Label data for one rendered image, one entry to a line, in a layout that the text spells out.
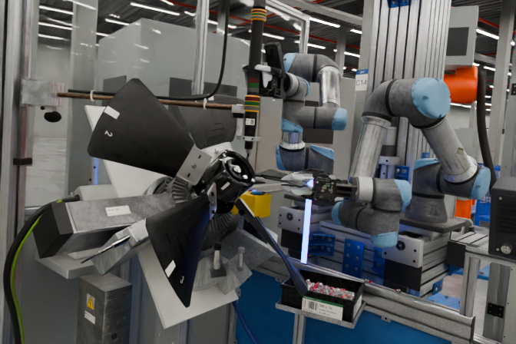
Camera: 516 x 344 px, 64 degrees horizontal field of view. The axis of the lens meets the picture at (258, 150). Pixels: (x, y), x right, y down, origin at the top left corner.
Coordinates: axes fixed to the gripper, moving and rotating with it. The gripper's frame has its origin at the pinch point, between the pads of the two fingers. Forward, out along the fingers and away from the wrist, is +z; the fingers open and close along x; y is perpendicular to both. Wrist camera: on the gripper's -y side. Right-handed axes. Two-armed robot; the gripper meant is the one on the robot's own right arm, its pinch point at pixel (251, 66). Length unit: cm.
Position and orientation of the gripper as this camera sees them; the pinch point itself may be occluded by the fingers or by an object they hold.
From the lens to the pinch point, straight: 118.9
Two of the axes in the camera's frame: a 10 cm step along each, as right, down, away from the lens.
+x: -8.7, -0.9, 4.9
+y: -0.8, 10.0, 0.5
